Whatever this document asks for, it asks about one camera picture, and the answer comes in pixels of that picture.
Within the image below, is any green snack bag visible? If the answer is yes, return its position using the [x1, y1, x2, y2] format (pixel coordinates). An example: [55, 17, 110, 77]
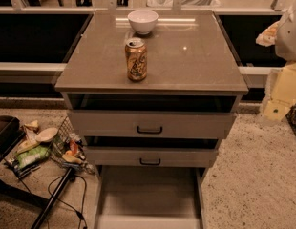
[16, 146, 50, 169]

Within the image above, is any grey drawer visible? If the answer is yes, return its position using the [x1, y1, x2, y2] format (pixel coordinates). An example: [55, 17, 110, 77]
[68, 110, 236, 139]
[84, 146, 218, 168]
[94, 166, 205, 229]

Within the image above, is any gold soda can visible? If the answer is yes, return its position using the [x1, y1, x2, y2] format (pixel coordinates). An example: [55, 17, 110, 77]
[125, 37, 147, 81]

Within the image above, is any white ceramic bowl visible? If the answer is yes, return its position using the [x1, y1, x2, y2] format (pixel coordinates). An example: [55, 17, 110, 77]
[127, 10, 159, 34]

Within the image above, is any wire basket on floor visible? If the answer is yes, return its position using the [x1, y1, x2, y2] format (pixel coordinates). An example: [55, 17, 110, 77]
[51, 117, 95, 175]

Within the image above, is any black tripod pole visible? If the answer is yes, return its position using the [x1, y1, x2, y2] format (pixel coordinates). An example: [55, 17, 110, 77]
[31, 168, 75, 229]

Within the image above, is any grey drawer cabinet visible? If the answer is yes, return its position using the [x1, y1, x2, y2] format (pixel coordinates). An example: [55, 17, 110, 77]
[53, 10, 249, 189]

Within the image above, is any yellow snack bag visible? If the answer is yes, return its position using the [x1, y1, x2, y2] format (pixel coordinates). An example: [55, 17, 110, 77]
[16, 140, 39, 154]

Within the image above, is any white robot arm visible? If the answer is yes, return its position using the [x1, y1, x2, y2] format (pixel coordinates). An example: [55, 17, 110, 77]
[256, 3, 296, 121]

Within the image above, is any small white dish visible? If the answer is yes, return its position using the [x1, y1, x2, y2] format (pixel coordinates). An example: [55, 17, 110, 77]
[35, 127, 58, 142]

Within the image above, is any black case on floor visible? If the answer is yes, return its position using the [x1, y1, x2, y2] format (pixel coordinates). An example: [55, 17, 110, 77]
[0, 115, 25, 162]

